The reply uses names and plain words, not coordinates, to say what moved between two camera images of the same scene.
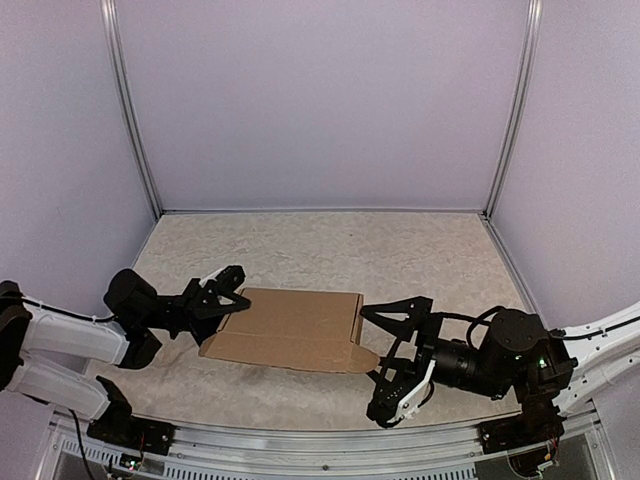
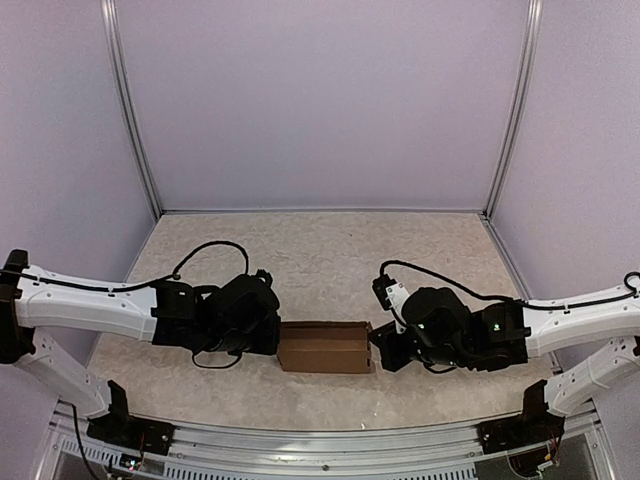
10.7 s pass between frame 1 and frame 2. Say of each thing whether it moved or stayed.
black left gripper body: moved
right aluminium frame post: stayed
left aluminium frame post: stayed
